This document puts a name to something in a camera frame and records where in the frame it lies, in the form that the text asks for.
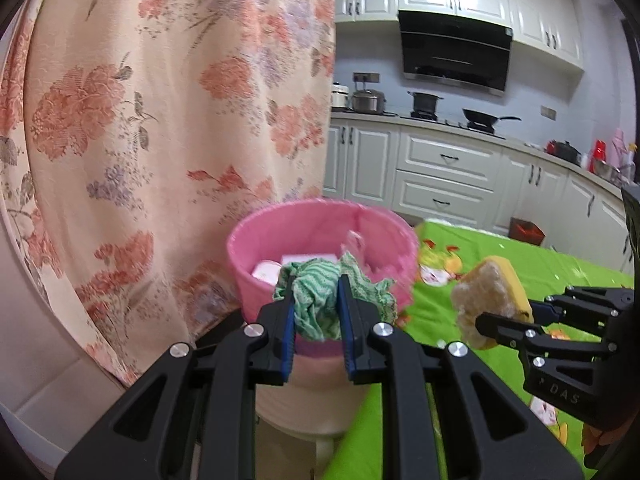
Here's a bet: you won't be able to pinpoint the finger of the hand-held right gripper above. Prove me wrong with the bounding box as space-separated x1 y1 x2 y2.
530 285 636 328
475 311 616 361

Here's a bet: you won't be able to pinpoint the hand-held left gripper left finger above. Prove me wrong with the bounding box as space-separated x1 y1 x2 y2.
54 274 297 480

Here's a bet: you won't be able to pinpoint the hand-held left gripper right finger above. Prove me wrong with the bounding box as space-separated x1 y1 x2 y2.
337 274 584 480

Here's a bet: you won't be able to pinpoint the green striped rag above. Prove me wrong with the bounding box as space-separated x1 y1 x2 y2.
272 254 398 341

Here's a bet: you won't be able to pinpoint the yellow sponge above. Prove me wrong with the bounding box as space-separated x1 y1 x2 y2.
451 256 533 350

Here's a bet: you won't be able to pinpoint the pink lined trash bin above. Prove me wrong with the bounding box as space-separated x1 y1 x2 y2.
226 199 420 441

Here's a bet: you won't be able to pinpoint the green cartoon tablecloth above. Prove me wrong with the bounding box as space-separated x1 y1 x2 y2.
325 220 640 480

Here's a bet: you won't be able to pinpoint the dark floor bin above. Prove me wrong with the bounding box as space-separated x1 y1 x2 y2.
509 217 546 247

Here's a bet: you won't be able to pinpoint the dark red pot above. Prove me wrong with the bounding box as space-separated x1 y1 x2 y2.
545 140 582 163

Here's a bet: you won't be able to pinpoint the white lower cabinets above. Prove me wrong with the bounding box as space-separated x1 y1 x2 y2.
322 112 636 273

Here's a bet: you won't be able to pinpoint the black frying pan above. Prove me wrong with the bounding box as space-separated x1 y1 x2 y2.
461 108 522 131

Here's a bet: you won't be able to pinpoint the black gas stove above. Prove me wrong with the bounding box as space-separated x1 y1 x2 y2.
400 112 506 140

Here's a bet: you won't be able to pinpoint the silver pressure cooker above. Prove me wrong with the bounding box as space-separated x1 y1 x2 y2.
350 88 387 113

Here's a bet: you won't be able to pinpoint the black cooking pot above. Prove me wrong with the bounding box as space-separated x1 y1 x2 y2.
406 91 443 117

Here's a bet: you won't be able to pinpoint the floral curtain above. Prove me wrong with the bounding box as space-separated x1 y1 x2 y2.
0 0 337 386

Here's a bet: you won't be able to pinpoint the black range hood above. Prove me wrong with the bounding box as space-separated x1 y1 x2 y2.
398 9 514 97

